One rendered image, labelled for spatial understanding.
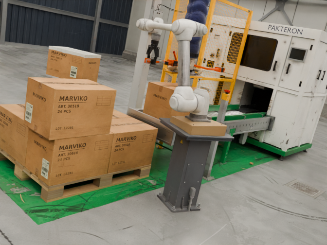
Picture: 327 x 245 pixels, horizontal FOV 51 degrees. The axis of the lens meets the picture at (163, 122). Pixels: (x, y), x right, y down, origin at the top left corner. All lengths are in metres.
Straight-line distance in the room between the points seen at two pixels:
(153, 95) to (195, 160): 1.06
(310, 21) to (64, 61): 9.10
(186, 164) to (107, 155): 0.72
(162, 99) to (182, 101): 0.94
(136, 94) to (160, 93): 1.17
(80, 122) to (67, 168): 0.40
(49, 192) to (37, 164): 0.26
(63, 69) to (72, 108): 2.27
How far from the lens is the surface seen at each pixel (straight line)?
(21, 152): 3.26
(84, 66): 4.81
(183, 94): 2.79
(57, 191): 3.00
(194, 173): 3.09
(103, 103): 2.94
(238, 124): 4.63
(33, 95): 2.90
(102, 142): 3.07
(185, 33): 2.85
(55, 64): 5.07
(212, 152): 3.92
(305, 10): 12.57
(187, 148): 2.96
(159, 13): 4.78
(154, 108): 3.78
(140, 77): 4.81
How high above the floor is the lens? 1.47
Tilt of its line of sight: 14 degrees down
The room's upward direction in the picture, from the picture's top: 12 degrees clockwise
